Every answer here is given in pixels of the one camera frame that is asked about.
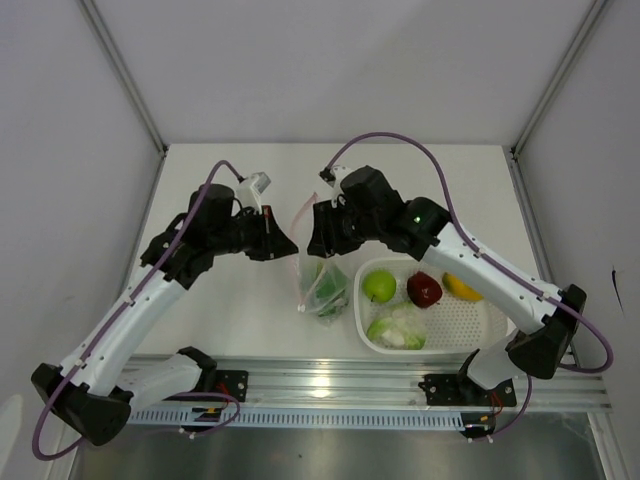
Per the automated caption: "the green apple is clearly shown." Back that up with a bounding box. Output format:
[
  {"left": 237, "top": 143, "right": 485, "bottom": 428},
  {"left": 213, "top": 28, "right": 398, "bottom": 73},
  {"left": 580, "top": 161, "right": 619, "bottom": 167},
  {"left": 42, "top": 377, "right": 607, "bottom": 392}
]
[{"left": 362, "top": 270, "right": 397, "bottom": 304}]

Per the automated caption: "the left aluminium frame post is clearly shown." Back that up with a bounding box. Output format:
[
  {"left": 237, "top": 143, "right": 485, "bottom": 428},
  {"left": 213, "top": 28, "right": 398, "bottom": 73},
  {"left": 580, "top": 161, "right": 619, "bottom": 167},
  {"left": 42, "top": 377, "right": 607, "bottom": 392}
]
[{"left": 76, "top": 0, "right": 168, "bottom": 156}]

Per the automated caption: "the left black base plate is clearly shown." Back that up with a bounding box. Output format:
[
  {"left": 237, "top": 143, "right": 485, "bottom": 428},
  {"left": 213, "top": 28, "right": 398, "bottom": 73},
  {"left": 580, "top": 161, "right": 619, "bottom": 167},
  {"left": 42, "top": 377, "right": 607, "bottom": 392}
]
[{"left": 164, "top": 369, "right": 249, "bottom": 403}]

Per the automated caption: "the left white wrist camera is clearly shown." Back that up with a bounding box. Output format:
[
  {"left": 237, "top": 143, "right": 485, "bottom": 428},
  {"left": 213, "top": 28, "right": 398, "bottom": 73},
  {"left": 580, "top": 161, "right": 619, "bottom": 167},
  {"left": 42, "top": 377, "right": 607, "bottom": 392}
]
[{"left": 236, "top": 172, "right": 271, "bottom": 212}]

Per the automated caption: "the clear pink zip top bag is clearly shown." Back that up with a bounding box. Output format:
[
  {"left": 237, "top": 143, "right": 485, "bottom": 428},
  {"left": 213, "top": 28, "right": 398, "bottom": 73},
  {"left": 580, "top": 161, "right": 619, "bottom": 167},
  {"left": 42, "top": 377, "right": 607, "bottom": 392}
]
[{"left": 288, "top": 192, "right": 351, "bottom": 326}]

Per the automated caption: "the aluminium frame post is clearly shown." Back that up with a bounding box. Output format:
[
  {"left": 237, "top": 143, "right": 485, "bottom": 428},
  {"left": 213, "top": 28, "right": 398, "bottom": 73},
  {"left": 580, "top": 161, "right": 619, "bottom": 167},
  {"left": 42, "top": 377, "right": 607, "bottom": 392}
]
[
  {"left": 510, "top": 0, "right": 614, "bottom": 161},
  {"left": 76, "top": 0, "right": 168, "bottom": 156}
]

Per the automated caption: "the red apple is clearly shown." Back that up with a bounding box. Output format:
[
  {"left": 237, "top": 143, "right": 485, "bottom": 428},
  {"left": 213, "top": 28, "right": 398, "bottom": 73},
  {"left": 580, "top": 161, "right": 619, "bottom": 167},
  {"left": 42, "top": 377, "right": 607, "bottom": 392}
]
[{"left": 406, "top": 271, "right": 443, "bottom": 309}]

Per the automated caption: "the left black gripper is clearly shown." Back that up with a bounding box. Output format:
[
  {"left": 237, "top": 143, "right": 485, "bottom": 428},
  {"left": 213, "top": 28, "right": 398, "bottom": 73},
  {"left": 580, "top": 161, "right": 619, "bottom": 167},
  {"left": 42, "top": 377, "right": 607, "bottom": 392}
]
[{"left": 210, "top": 205, "right": 298, "bottom": 261}]

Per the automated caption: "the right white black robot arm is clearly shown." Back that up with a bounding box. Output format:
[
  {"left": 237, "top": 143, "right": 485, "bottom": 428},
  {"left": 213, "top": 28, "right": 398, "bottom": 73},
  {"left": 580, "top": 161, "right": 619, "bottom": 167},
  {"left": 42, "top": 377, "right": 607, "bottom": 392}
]
[{"left": 307, "top": 166, "right": 587, "bottom": 404}]

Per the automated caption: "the white perforated plastic basket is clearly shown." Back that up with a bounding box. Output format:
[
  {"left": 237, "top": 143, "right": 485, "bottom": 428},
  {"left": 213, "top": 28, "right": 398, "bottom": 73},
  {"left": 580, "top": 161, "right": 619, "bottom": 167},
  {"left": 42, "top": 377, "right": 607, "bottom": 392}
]
[{"left": 352, "top": 257, "right": 514, "bottom": 356}]

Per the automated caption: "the green lettuce leaf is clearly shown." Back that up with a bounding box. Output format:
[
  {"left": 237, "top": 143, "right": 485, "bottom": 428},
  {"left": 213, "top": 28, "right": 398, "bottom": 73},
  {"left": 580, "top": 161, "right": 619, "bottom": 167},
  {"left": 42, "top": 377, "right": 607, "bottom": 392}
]
[{"left": 298, "top": 259, "right": 350, "bottom": 321}]

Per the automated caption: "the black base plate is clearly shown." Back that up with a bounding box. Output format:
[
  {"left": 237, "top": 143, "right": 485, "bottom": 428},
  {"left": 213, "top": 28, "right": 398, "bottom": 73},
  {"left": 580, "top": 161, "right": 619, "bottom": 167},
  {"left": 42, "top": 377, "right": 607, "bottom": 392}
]
[
  {"left": 164, "top": 369, "right": 249, "bottom": 403},
  {"left": 418, "top": 373, "right": 517, "bottom": 407}
]

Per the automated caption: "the right aluminium frame post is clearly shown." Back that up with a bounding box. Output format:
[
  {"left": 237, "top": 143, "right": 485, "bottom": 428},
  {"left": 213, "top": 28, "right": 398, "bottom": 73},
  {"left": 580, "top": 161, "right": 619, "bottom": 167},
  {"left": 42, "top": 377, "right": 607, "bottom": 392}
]
[{"left": 510, "top": 0, "right": 614, "bottom": 161}]

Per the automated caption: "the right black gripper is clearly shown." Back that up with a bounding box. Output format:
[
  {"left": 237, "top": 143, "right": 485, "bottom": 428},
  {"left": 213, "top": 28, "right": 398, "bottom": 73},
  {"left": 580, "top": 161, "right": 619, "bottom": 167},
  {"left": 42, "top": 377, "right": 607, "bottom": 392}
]
[{"left": 307, "top": 198, "right": 382, "bottom": 259}]

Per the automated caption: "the pale green cabbage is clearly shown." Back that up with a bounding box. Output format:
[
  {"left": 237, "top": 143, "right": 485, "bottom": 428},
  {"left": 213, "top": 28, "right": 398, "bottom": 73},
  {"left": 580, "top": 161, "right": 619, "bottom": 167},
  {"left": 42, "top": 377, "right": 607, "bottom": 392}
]
[{"left": 366, "top": 302, "right": 427, "bottom": 350}]

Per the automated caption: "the aluminium mounting rail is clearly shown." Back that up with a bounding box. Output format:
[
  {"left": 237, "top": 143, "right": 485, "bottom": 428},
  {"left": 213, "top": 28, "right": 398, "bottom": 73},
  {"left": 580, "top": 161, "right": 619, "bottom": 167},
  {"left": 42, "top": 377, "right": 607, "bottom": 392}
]
[{"left": 218, "top": 357, "right": 612, "bottom": 413}]

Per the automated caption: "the yellow orange mango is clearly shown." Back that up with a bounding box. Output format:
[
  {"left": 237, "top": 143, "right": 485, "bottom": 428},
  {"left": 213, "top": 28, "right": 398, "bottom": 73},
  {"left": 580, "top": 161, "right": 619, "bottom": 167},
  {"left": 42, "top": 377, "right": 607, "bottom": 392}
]
[{"left": 441, "top": 272, "right": 484, "bottom": 302}]

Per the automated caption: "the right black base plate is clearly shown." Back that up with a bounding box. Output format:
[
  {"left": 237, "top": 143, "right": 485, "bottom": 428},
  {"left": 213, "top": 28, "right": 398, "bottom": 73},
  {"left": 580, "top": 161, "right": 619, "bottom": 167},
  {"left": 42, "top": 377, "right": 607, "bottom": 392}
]
[{"left": 418, "top": 373, "right": 517, "bottom": 407}]

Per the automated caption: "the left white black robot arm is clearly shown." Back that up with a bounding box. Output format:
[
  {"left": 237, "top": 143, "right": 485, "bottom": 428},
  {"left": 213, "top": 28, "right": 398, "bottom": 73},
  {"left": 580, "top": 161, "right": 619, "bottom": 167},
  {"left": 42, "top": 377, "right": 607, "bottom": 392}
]
[{"left": 31, "top": 173, "right": 298, "bottom": 446}]

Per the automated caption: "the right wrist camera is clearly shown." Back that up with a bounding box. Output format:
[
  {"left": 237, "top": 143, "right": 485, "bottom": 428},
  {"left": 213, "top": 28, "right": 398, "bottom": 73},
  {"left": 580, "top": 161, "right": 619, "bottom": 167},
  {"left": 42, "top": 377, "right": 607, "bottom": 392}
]
[{"left": 319, "top": 165, "right": 352, "bottom": 189}]

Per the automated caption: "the white slotted cable duct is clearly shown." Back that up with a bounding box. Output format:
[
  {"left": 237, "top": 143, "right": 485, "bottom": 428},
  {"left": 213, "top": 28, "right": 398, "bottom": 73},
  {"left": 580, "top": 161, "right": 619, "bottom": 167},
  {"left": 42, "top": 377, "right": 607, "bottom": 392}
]
[{"left": 128, "top": 405, "right": 464, "bottom": 431}]

